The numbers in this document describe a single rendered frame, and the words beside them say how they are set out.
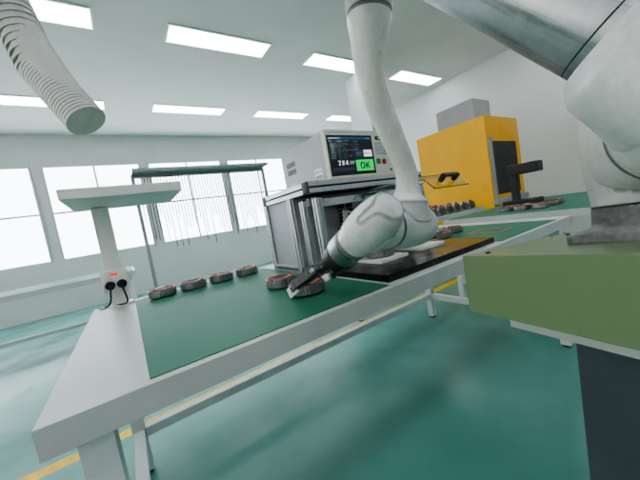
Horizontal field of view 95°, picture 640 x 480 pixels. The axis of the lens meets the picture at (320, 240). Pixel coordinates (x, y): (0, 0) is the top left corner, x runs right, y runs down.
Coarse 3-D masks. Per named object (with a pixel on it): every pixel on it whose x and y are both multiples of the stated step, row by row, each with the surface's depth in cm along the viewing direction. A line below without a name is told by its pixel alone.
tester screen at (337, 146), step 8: (328, 144) 120; (336, 144) 122; (344, 144) 124; (352, 144) 127; (360, 144) 129; (368, 144) 132; (336, 152) 122; (344, 152) 124; (352, 152) 127; (336, 160) 122; (352, 160) 127
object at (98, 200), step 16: (64, 192) 95; (80, 192) 97; (96, 192) 99; (112, 192) 102; (128, 192) 104; (144, 192) 107; (160, 192) 113; (176, 192) 119; (80, 208) 116; (96, 208) 121; (96, 224) 121; (112, 240) 124; (112, 256) 124; (112, 272) 120; (112, 288) 118; (128, 288) 122; (112, 304) 123; (128, 304) 125
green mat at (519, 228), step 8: (488, 224) 184; (496, 224) 177; (504, 224) 171; (512, 224) 165; (520, 224) 160; (528, 224) 155; (536, 224) 150; (544, 224) 146; (464, 232) 164; (472, 232) 158; (480, 232) 154; (488, 232) 149; (496, 232) 144; (504, 232) 141; (512, 232) 136; (520, 232) 133; (496, 240) 124
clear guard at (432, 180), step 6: (438, 174) 122; (420, 180) 133; (426, 180) 114; (432, 180) 116; (444, 180) 119; (450, 180) 121; (456, 180) 123; (462, 180) 125; (384, 186) 132; (390, 186) 138; (432, 186) 112; (438, 186) 114; (444, 186) 115; (450, 186) 117
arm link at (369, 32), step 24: (360, 24) 62; (384, 24) 62; (360, 48) 63; (384, 48) 64; (360, 72) 65; (384, 72) 66; (384, 96) 66; (384, 120) 68; (384, 144) 72; (408, 144) 72; (408, 168) 73; (408, 192) 74; (408, 216) 71; (432, 216) 75; (408, 240) 72
